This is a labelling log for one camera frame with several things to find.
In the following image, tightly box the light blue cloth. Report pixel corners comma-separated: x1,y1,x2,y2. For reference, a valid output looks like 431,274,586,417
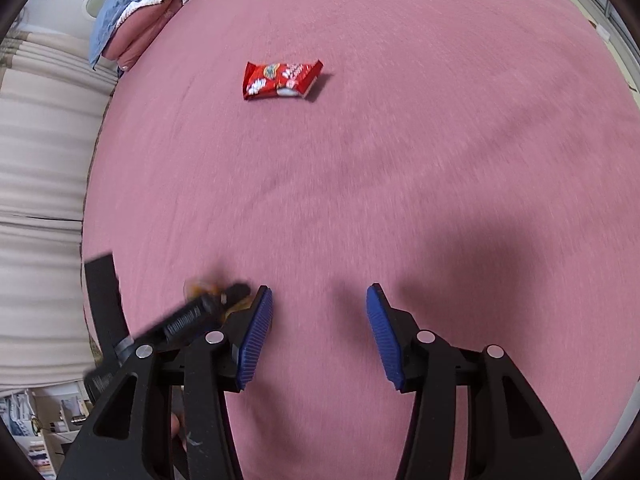
89,0,172,68

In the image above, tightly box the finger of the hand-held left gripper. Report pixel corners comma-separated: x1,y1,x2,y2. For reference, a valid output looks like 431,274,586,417
83,283,252,397
83,253,132,362

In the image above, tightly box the pink pillow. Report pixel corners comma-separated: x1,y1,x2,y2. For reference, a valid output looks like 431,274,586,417
102,0,183,72

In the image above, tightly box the cluttered shelf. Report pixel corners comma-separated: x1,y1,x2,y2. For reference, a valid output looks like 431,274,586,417
0,380,97,480

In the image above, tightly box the pink blanket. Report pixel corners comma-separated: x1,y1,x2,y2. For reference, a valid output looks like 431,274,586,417
80,0,637,480

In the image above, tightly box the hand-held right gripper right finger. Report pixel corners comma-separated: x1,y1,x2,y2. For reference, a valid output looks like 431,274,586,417
366,282,583,480

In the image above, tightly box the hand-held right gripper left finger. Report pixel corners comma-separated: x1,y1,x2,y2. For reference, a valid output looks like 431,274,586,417
59,284,274,480

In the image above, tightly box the yellow wrapper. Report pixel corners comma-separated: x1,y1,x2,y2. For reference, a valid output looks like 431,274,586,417
185,280,253,322

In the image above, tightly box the cream pleated curtain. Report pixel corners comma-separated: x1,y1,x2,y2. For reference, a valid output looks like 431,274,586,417
0,30,121,397

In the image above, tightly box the red snack packet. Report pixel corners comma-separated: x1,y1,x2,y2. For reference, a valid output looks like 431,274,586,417
243,59,324,102

